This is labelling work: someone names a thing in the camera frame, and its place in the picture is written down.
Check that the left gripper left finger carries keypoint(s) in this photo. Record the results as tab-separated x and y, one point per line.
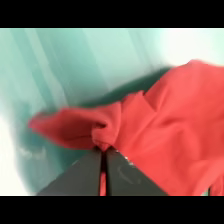
81	176

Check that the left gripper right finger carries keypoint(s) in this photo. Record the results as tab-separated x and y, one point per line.
128	178

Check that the red T-shirt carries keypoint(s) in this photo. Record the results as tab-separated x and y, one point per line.
173	133

